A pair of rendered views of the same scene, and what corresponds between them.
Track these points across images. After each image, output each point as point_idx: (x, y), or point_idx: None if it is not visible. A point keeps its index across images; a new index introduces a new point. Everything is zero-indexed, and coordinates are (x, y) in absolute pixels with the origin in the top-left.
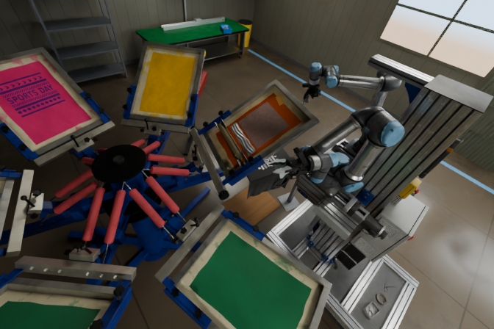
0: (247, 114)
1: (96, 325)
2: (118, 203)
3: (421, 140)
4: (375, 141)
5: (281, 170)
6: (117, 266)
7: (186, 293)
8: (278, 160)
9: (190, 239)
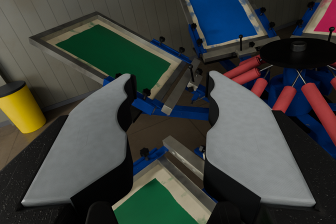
0: None
1: (118, 75)
2: (241, 76)
3: None
4: None
5: (89, 95)
6: (176, 98)
7: (148, 174)
8: (247, 111)
9: None
